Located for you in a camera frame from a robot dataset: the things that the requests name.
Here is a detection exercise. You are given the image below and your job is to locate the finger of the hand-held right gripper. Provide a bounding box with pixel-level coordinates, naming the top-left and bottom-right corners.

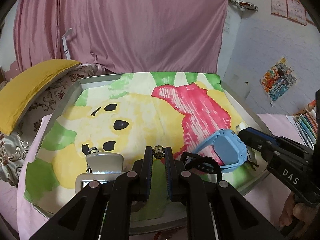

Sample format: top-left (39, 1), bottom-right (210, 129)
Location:
top-left (247, 127), bottom-right (281, 145)
top-left (237, 128), bottom-right (273, 155)

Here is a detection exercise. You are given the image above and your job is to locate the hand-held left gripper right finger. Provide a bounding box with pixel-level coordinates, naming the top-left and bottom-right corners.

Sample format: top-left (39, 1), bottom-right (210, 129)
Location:
top-left (164, 147), bottom-right (285, 240)

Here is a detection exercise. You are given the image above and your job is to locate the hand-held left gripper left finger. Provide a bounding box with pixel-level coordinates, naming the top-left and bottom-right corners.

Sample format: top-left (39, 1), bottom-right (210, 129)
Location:
top-left (30, 146), bottom-right (153, 240)

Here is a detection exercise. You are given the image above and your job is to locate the light blue smart watch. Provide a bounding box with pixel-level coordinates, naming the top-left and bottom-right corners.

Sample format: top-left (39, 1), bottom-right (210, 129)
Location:
top-left (191, 128), bottom-right (253, 173)

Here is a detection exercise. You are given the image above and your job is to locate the black hair tie with crystal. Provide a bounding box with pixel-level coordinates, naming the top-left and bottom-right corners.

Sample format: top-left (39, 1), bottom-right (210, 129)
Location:
top-left (153, 144), bottom-right (223, 181)

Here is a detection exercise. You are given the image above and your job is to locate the grey hair claw clip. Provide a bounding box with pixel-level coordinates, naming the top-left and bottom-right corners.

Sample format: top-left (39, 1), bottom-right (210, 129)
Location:
top-left (75, 152), bottom-right (125, 193)

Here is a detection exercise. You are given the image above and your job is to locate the black white striped hair clip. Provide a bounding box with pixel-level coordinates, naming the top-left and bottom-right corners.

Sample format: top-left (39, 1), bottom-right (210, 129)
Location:
top-left (81, 144), bottom-right (100, 174)

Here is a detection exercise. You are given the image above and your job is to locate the grey box with painted lining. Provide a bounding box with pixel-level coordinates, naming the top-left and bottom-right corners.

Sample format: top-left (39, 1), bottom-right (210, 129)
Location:
top-left (22, 71), bottom-right (272, 230)

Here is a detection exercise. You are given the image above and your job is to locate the person's right hand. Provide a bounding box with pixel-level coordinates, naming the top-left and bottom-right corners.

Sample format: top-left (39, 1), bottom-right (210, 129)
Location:
top-left (278, 194), bottom-right (311, 228)

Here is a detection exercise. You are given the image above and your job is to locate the stack of books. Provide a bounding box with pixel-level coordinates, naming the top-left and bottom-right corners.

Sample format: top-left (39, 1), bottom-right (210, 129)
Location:
top-left (291, 100), bottom-right (319, 150)

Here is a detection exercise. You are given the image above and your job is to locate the floral patterned pillow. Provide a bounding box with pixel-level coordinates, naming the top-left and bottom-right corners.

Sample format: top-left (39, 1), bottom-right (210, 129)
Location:
top-left (0, 62), bottom-right (100, 187)

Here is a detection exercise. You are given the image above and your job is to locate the yellow pillow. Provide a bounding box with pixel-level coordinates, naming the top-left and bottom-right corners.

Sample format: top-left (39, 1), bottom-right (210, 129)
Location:
top-left (0, 59), bottom-right (82, 135)

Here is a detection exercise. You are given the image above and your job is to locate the pink curtain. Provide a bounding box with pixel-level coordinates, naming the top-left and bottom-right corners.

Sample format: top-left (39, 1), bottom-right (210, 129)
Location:
top-left (14, 0), bottom-right (228, 75)

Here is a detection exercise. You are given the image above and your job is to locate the colourful wall poster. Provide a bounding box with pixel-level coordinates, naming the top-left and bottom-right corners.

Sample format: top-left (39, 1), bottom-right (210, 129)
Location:
top-left (260, 57), bottom-right (297, 105)

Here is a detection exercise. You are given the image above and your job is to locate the pink wall certificate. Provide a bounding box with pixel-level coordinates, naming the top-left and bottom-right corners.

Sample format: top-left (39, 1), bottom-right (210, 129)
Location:
top-left (287, 0), bottom-right (307, 26)
top-left (271, 0), bottom-right (288, 18)

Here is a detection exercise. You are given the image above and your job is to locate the wire wall rack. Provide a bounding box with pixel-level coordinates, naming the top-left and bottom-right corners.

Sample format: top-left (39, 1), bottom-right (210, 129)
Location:
top-left (228, 0), bottom-right (258, 12)

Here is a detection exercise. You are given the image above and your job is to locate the white window handle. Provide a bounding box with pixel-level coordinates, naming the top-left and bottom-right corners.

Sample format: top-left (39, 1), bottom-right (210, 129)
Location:
top-left (61, 28), bottom-right (73, 60)

